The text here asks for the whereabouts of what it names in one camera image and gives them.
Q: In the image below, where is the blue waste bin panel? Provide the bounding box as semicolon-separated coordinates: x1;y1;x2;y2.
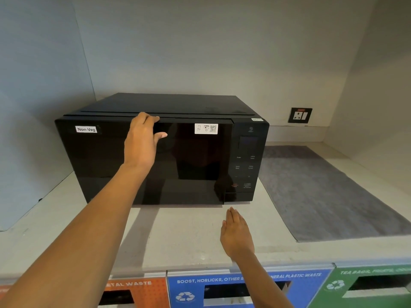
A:
167;269;335;308

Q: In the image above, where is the white code sticker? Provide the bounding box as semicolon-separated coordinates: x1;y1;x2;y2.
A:
195;123;219;135

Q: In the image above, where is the person's right hand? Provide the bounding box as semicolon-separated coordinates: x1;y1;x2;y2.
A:
220;207;255;262

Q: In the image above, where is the black glass microwave door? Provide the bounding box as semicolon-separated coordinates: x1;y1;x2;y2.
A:
55;116;235;205

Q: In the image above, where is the person's left hand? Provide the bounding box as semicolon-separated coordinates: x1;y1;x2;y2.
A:
123;112;168;172

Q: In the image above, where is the black wall power socket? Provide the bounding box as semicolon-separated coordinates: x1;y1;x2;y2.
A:
288;107;313;124

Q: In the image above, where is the orange waste bin panel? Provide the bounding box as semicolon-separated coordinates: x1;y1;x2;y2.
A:
0;277;170;308

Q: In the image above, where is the grey rectangular mat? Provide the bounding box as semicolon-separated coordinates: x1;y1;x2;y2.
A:
258;145;411;243

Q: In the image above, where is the black microwave oven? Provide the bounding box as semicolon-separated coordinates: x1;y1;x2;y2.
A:
55;93;270;206

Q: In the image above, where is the person's right forearm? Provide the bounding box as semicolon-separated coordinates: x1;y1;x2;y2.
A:
231;253;293;308

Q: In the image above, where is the person's left forearm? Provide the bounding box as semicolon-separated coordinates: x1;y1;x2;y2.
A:
0;162;151;308

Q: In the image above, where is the green waste bin panel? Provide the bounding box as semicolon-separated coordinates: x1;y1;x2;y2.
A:
308;264;411;308

